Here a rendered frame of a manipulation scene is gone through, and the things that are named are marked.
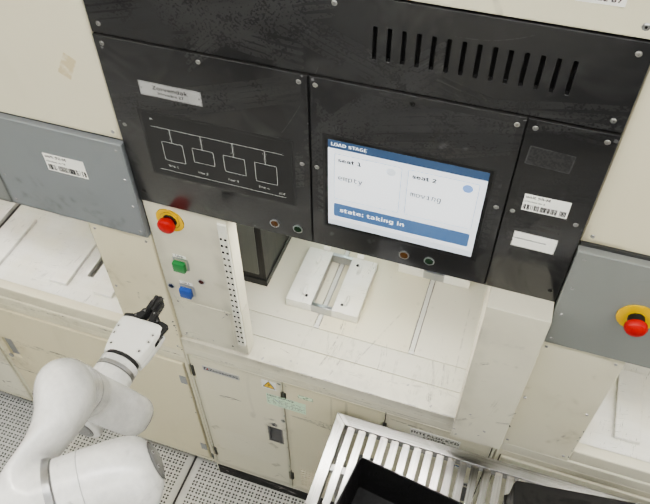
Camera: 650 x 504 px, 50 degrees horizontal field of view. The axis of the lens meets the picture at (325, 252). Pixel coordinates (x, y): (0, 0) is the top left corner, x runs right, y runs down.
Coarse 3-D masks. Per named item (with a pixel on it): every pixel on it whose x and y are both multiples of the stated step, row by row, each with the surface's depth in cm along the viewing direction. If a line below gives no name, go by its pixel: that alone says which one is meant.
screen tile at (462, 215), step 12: (408, 180) 120; (420, 180) 120; (432, 180) 119; (444, 180) 118; (456, 180) 117; (408, 192) 123; (432, 192) 121; (444, 192) 120; (456, 192) 119; (408, 204) 125; (420, 204) 124; (432, 204) 123; (456, 204) 121; (468, 204) 120; (420, 216) 126; (432, 216) 125; (444, 216) 124; (456, 216) 123; (468, 216) 122; (468, 228) 124
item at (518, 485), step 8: (512, 488) 164; (520, 488) 163; (528, 488) 163; (536, 488) 162; (544, 488) 162; (552, 488) 162; (504, 496) 171; (512, 496) 162; (520, 496) 161; (528, 496) 161; (536, 496) 161; (544, 496) 161; (552, 496) 161; (560, 496) 161; (568, 496) 161; (576, 496) 161; (584, 496) 161; (592, 496) 161; (600, 496) 161
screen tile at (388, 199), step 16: (336, 160) 123; (352, 160) 121; (368, 176) 123; (384, 176) 122; (400, 176) 120; (336, 192) 128; (352, 192) 127; (368, 192) 126; (384, 192) 124; (384, 208) 127
